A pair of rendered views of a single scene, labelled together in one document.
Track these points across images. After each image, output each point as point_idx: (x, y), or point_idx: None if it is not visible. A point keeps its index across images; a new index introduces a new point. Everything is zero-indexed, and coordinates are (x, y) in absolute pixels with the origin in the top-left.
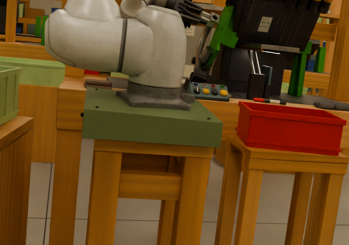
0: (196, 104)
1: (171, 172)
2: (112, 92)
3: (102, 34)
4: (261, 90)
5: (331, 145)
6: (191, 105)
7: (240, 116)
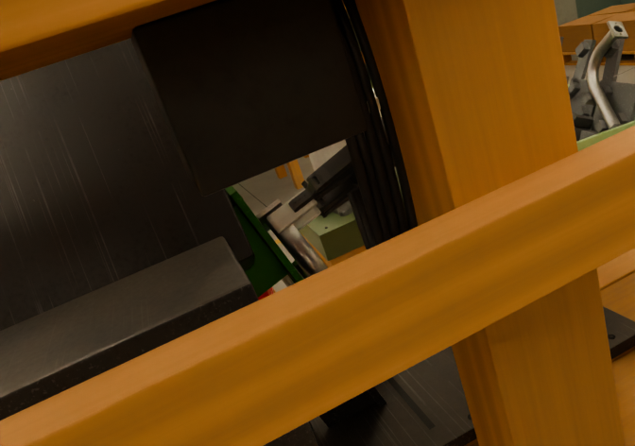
0: (314, 222)
1: None
2: (400, 190)
3: None
4: None
5: None
6: (317, 217)
7: (268, 291)
